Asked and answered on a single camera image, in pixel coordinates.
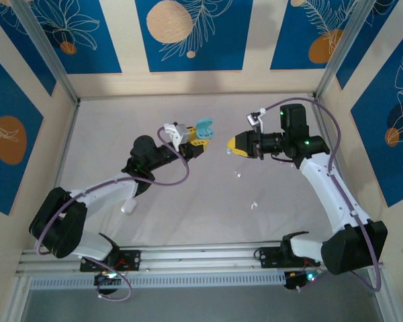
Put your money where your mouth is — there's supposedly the white earbud charging case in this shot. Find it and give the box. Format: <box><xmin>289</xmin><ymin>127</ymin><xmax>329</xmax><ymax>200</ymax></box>
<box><xmin>120</xmin><ymin>199</ymin><xmax>138</xmax><ymax>214</ymax></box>

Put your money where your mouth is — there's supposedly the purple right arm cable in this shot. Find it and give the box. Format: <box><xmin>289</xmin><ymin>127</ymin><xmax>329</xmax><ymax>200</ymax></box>
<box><xmin>263</xmin><ymin>97</ymin><xmax>383</xmax><ymax>294</ymax></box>

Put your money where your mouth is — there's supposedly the aluminium frame post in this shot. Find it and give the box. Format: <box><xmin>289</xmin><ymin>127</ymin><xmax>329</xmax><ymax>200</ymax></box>
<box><xmin>11</xmin><ymin>0</ymin><xmax>81</xmax><ymax>105</ymax></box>
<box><xmin>314</xmin><ymin>0</ymin><xmax>377</xmax><ymax>102</ymax></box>

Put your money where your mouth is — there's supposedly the blue earbud charging case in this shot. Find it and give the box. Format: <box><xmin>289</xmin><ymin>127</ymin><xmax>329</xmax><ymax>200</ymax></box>
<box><xmin>193</xmin><ymin>117</ymin><xmax>217</xmax><ymax>140</ymax></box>

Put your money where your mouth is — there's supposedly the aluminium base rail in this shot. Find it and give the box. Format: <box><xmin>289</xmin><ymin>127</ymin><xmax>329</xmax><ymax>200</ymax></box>
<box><xmin>15</xmin><ymin>239</ymin><xmax>386</xmax><ymax>278</ymax></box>

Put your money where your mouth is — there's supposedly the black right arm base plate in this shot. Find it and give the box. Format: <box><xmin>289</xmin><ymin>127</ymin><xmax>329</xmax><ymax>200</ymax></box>
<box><xmin>257</xmin><ymin>246</ymin><xmax>322</xmax><ymax>270</ymax></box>

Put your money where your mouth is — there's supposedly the grey slotted cable duct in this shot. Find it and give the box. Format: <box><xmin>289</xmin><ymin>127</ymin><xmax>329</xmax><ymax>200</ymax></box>
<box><xmin>28</xmin><ymin>271</ymin><xmax>288</xmax><ymax>291</ymax></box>

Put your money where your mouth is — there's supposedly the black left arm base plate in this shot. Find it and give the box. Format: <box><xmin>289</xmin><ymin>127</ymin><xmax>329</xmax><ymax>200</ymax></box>
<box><xmin>79</xmin><ymin>248</ymin><xmax>142</xmax><ymax>272</ymax></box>

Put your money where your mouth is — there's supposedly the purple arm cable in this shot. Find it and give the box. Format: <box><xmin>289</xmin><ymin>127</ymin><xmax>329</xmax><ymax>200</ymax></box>
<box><xmin>263</xmin><ymin>97</ymin><xmax>383</xmax><ymax>294</ymax></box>
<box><xmin>34</xmin><ymin>126</ymin><xmax>191</xmax><ymax>302</ymax></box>

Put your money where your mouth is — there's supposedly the aluminium side rail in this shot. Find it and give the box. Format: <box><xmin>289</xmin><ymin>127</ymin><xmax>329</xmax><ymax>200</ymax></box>
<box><xmin>52</xmin><ymin>100</ymin><xmax>82</xmax><ymax>196</ymax></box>
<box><xmin>309</xmin><ymin>93</ymin><xmax>360</xmax><ymax>215</ymax></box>

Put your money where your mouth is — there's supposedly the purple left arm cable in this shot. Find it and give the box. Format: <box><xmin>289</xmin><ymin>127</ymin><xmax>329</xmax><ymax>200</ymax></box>
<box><xmin>34</xmin><ymin>126</ymin><xmax>191</xmax><ymax>302</ymax></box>

